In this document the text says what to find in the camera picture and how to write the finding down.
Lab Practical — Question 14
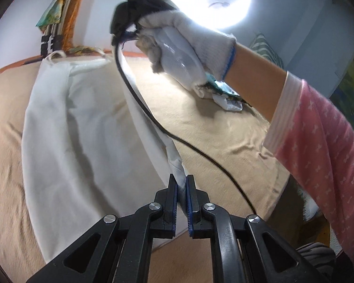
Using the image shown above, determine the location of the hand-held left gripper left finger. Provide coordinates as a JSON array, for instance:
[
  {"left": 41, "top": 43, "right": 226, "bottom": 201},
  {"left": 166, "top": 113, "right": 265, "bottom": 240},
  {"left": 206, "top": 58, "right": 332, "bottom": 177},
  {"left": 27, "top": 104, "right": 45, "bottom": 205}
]
[{"left": 26, "top": 174, "right": 178, "bottom": 283}]

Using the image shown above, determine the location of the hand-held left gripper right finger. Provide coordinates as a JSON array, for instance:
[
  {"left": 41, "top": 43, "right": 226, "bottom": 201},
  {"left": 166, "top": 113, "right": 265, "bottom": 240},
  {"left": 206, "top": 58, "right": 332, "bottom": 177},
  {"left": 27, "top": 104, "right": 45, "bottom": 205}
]
[{"left": 186, "top": 175, "right": 325, "bottom": 283}]

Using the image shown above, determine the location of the white cloth garment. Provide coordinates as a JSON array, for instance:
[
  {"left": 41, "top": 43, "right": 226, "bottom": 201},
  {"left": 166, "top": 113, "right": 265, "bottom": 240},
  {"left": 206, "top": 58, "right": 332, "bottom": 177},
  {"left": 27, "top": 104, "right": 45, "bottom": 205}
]
[{"left": 21, "top": 50, "right": 187, "bottom": 264}]

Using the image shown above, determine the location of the person's right forearm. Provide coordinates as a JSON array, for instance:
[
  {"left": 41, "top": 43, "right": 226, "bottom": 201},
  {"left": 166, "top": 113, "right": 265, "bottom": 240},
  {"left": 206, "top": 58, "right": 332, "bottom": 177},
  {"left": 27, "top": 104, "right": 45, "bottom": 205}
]
[{"left": 224, "top": 43, "right": 354, "bottom": 269}]

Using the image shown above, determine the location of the person's right hand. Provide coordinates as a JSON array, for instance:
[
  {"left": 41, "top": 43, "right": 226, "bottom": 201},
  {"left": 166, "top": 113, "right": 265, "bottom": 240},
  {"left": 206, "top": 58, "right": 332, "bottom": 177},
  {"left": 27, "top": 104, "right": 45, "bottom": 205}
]
[{"left": 136, "top": 8, "right": 237, "bottom": 98}]

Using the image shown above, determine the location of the round ceiling lamp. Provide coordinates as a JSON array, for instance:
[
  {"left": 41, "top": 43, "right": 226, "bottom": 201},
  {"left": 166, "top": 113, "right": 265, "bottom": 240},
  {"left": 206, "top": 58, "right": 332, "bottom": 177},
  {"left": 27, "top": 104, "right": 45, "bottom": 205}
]
[{"left": 170, "top": 0, "right": 252, "bottom": 30}]

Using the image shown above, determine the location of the beige blanket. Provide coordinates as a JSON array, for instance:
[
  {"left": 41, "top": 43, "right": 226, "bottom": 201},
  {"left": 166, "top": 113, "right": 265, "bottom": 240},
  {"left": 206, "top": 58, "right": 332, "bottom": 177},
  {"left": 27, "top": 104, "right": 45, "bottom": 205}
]
[{"left": 0, "top": 56, "right": 292, "bottom": 283}]

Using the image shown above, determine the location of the colourful hanging cloth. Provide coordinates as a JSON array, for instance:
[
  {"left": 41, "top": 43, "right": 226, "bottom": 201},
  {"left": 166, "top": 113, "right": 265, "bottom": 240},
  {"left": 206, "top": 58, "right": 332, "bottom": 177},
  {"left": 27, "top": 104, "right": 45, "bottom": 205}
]
[{"left": 35, "top": 0, "right": 77, "bottom": 33}]

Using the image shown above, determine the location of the striped green cushion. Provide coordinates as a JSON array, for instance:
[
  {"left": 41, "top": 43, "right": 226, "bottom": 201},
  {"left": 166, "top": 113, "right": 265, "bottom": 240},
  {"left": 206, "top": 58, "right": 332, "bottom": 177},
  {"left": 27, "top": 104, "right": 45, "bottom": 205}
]
[{"left": 249, "top": 32, "right": 284, "bottom": 70}]

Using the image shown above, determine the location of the green yellow painting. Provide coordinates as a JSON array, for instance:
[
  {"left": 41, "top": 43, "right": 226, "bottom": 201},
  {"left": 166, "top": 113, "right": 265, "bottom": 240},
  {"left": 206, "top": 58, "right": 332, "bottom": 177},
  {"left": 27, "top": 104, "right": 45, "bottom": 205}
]
[{"left": 329, "top": 47, "right": 354, "bottom": 145}]

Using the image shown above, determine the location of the black cable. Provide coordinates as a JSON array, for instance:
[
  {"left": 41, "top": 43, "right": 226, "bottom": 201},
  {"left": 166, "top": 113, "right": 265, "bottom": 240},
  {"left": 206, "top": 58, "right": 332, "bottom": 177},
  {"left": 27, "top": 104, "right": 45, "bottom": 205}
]
[{"left": 114, "top": 29, "right": 258, "bottom": 215}]

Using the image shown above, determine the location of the orange wooden frame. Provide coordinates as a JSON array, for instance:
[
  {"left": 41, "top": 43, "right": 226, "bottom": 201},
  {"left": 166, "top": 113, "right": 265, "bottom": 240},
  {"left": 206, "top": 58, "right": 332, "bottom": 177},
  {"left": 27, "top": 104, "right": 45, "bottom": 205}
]
[{"left": 40, "top": 0, "right": 90, "bottom": 56}]

